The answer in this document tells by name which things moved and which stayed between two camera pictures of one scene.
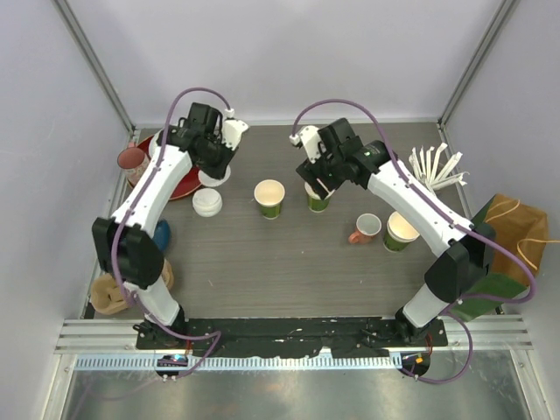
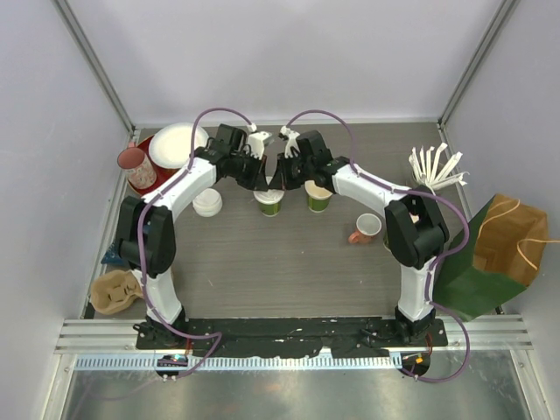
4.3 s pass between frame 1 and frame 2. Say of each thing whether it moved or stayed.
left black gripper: moved
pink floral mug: stayed
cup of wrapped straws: stayed
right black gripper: moved
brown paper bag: stayed
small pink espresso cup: stayed
